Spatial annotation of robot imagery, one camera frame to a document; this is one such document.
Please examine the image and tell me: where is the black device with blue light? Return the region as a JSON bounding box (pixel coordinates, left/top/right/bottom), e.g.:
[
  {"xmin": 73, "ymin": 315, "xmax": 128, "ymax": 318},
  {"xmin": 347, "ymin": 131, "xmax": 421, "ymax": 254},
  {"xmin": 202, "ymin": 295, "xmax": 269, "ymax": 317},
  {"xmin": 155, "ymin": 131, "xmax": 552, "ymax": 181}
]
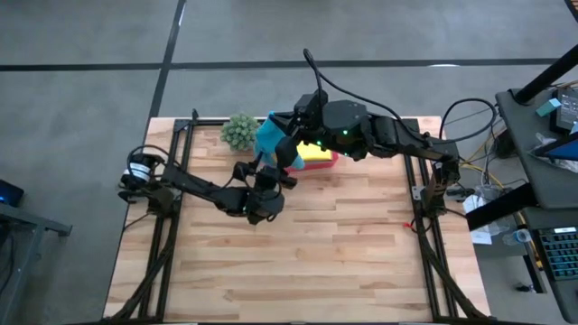
[{"xmin": 0, "ymin": 179, "xmax": 25, "ymax": 209}]

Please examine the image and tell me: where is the black slanted pole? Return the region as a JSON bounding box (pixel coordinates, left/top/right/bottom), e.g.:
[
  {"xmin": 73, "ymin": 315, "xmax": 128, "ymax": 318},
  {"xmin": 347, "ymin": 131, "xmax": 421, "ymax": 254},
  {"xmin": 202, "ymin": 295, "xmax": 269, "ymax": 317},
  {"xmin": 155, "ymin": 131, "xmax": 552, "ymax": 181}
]
[{"xmin": 513, "ymin": 43, "xmax": 578, "ymax": 106}]

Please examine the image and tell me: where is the green artificial potted plant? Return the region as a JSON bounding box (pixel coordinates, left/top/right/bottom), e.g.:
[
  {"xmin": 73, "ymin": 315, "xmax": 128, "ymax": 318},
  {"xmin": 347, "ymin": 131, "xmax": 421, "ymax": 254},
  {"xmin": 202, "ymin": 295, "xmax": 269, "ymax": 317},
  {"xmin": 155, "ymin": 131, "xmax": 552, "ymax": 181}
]
[{"xmin": 219, "ymin": 112, "xmax": 262, "ymax": 153}]

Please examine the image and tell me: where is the grey metal desk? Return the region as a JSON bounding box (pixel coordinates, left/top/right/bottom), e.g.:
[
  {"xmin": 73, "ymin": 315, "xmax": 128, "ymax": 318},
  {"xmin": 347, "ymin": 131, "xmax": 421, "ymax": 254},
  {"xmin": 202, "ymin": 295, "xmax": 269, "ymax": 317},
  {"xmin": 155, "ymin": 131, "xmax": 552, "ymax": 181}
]
[{"xmin": 0, "ymin": 200, "xmax": 73, "ymax": 325}]

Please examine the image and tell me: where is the pink plastic bin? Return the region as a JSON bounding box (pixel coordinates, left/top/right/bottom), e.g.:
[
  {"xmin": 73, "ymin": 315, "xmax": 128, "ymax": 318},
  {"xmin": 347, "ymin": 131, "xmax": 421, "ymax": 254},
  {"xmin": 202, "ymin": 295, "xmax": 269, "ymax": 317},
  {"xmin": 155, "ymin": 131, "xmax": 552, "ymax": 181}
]
[{"xmin": 284, "ymin": 151, "xmax": 340, "ymax": 172}]

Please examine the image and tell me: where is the blue microfiber towel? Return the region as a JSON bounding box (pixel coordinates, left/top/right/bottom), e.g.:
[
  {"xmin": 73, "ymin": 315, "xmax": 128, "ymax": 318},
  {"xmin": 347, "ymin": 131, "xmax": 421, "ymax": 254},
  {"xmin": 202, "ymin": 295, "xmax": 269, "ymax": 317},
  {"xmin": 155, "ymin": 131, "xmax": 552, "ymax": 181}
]
[{"xmin": 254, "ymin": 111, "xmax": 306, "ymax": 171}]

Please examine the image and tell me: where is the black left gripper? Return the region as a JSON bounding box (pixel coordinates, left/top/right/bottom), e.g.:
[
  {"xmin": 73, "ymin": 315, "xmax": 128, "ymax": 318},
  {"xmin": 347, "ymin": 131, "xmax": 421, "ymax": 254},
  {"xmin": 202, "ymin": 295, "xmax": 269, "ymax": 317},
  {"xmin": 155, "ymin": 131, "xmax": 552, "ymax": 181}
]
[{"xmin": 231, "ymin": 160, "xmax": 299, "ymax": 226}]

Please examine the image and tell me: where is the black aluminium table frame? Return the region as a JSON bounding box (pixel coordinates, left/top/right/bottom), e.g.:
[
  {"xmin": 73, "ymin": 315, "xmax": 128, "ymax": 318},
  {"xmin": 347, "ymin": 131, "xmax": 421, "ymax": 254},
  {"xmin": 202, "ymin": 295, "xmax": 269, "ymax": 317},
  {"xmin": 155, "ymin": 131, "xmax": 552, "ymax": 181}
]
[{"xmin": 106, "ymin": 107, "xmax": 493, "ymax": 324}]

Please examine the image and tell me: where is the black tablet device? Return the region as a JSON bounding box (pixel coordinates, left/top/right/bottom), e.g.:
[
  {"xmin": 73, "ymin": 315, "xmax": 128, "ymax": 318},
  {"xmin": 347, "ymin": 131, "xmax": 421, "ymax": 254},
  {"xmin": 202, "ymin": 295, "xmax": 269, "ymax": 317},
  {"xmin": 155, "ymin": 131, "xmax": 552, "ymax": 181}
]
[{"xmin": 554, "ymin": 85, "xmax": 578, "ymax": 133}]

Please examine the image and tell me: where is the white crumpled paper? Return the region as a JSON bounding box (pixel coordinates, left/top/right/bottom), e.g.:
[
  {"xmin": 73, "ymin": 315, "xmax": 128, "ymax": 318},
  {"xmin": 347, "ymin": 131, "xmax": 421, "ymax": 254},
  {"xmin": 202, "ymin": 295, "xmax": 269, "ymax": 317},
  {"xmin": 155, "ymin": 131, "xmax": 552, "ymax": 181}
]
[{"xmin": 461, "ymin": 192, "xmax": 494, "ymax": 246}]

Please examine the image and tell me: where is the black keyboard desk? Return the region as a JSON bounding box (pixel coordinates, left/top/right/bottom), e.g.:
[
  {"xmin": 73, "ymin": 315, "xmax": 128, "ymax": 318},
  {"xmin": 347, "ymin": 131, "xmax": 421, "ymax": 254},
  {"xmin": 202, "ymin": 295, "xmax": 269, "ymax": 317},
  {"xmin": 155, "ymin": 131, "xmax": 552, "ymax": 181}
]
[{"xmin": 464, "ymin": 182, "xmax": 578, "ymax": 324}]

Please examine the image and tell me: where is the black side desk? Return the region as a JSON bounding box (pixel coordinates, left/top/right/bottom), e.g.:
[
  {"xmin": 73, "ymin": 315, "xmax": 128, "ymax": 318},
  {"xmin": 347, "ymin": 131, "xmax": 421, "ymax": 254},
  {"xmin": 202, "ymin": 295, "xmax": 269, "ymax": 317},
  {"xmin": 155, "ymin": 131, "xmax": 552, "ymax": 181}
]
[{"xmin": 494, "ymin": 88, "xmax": 578, "ymax": 211}]

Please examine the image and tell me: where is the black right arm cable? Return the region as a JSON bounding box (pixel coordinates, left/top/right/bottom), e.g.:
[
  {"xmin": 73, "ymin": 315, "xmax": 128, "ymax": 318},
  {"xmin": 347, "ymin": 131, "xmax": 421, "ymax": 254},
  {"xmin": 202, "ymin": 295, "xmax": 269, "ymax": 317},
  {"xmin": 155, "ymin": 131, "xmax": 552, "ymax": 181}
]
[{"xmin": 302, "ymin": 48, "xmax": 499, "ymax": 146}]

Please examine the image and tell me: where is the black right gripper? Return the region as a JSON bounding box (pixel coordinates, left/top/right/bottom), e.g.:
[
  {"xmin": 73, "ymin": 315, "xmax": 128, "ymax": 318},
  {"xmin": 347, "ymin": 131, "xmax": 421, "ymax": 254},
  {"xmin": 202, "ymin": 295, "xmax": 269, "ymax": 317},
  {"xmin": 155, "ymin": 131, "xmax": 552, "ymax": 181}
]
[{"xmin": 269, "ymin": 98, "xmax": 370, "ymax": 171}]

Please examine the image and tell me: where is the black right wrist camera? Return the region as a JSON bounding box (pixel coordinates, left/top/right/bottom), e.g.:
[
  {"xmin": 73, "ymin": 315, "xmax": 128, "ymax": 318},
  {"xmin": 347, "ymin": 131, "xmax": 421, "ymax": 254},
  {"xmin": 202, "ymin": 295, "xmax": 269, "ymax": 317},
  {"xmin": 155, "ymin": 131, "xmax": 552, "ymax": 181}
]
[{"xmin": 293, "ymin": 88, "xmax": 330, "ymax": 121}]

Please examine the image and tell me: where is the teal block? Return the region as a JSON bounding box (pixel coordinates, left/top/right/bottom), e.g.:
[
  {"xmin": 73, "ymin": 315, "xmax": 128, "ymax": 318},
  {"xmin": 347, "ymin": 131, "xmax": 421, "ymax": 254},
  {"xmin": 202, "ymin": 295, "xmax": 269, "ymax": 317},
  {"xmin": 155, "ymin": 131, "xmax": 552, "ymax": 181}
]
[{"xmin": 536, "ymin": 97, "xmax": 563, "ymax": 118}]

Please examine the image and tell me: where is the laptop with blue screen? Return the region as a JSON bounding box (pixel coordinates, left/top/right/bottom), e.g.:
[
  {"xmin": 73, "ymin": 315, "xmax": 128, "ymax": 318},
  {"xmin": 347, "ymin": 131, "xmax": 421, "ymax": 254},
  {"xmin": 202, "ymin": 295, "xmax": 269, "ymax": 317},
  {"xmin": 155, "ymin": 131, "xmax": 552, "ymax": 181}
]
[{"xmin": 528, "ymin": 135, "xmax": 578, "ymax": 163}]

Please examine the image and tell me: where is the clear plastic bottle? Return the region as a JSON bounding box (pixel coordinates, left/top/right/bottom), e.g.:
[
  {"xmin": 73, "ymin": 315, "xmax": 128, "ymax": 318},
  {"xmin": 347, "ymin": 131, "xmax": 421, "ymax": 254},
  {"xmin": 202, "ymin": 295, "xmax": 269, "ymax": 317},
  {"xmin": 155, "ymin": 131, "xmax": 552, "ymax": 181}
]
[{"xmin": 501, "ymin": 228, "xmax": 534, "ymax": 247}]

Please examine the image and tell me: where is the blue-keyed keyboard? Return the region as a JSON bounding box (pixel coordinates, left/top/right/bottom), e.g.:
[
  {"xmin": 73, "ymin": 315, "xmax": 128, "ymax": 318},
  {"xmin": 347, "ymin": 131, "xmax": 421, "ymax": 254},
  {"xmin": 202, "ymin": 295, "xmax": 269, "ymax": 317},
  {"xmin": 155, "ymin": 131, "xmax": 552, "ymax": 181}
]
[{"xmin": 536, "ymin": 227, "xmax": 578, "ymax": 282}]

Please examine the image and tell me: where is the yellow microfiber towel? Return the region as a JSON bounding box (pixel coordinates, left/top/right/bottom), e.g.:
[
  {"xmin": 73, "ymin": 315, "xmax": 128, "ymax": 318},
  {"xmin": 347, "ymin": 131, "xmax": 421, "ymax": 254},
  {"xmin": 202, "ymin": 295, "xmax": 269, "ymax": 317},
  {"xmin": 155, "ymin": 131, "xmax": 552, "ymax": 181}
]
[{"xmin": 295, "ymin": 140, "xmax": 334, "ymax": 163}]

